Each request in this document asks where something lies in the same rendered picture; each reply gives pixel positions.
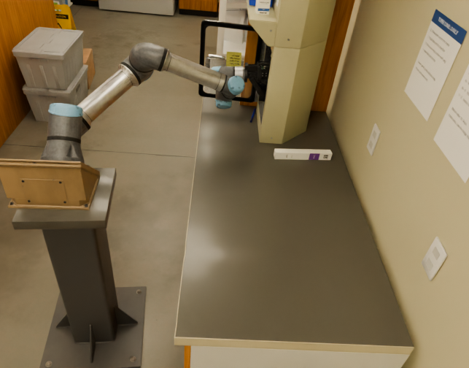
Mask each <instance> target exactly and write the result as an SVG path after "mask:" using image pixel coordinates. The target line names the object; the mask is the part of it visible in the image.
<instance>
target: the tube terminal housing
mask: <svg viewBox="0 0 469 368"><path fill-rule="evenodd" d="M272 5H273V8H274V12H275V16H276V20H277V28H276V37H275V42H274V46H273V47H271V52H272V54H271V65H270V70H269V76H268V89H267V94H266V99H265V104H264V109H263V118H262V123H260V111H259V104H258V103H257V109H256V112H257V126H258V134H259V141H260V142H263V143H274V144H283V143H285V142H286V141H288V140H290V139H292V138H294V137H296V136H298V135H299V134H302V133H303V132H305V131H306V127H307V124H308V121H309V115H310V112H311V106H312V102H313V99H314V93H315V90H316V86H317V81H318V77H319V71H320V68H321V64H322V59H323V55H324V51H325V46H326V42H327V37H328V33H329V30H330V24H331V20H332V17H333V11H334V8H335V5H336V0H279V2H278V7H277V5H276V0H273V3H272Z"/></svg>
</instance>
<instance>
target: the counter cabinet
mask: <svg viewBox="0 0 469 368"><path fill-rule="evenodd" d="M409 356H410V355H405V354H387V353H352V352H333V351H315V350H280V349H262V348H227V347H209V346H191V345H185V359H184V368H401V367H402V366H403V364H404V363H405V361H406V360H407V358H408V357H409Z"/></svg>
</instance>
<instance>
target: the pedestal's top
mask: <svg viewBox="0 0 469 368"><path fill-rule="evenodd" d="M94 169H96V170H98V171H99V172H100V179H99V182H98V185H97V188H96V192H95V194H94V197H93V201H92V203H91V206H90V209H89V210H53V209H27V208H18V209H17V211H16V213H15V216H14V218H13V219H12V225H13V227H14V229H106V227H107V223H108V219H109V211H110V207H111V203H112V196H113V191H114V187H115V180H116V176H117V174H116V168H94Z"/></svg>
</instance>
